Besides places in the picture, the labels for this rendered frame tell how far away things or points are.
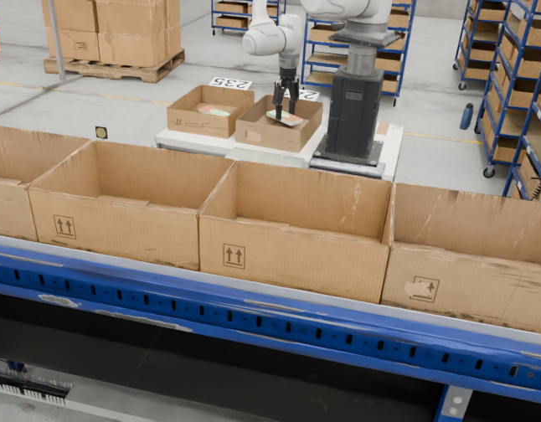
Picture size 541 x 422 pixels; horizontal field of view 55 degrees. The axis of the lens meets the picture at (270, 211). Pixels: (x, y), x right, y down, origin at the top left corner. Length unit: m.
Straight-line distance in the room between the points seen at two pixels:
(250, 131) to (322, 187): 0.90
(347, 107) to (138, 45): 3.85
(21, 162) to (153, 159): 0.41
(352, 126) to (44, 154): 1.12
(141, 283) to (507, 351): 0.73
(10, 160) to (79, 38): 4.38
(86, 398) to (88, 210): 0.76
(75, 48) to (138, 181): 4.63
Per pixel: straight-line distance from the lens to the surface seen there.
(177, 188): 1.41
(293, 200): 1.33
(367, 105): 2.03
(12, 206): 1.30
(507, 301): 1.11
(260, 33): 2.11
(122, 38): 5.70
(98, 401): 1.76
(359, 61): 2.04
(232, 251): 1.09
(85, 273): 1.19
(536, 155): 3.11
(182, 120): 2.28
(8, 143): 1.63
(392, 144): 2.31
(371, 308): 1.07
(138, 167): 1.43
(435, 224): 1.33
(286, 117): 2.35
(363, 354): 1.15
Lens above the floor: 1.60
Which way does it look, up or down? 30 degrees down
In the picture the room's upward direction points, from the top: 3 degrees clockwise
